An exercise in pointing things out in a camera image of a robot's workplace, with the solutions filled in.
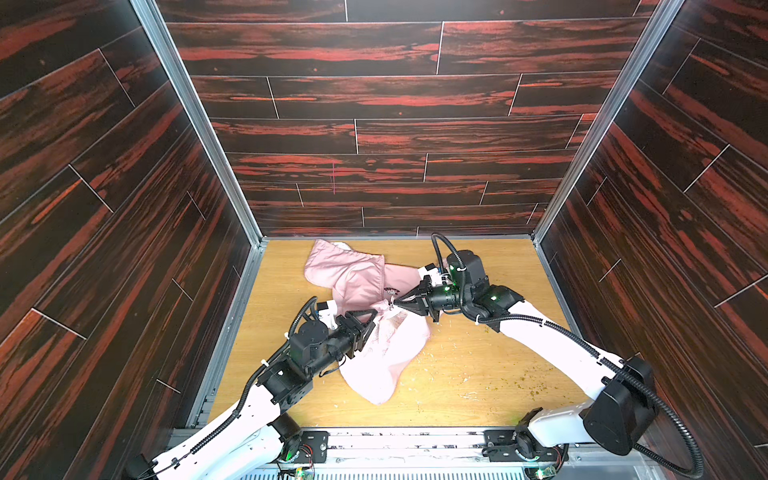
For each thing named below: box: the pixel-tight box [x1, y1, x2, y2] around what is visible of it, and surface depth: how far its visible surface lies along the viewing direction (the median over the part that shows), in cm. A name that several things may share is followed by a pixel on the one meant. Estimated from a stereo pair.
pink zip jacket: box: [304, 240, 431, 405], surface depth 98 cm
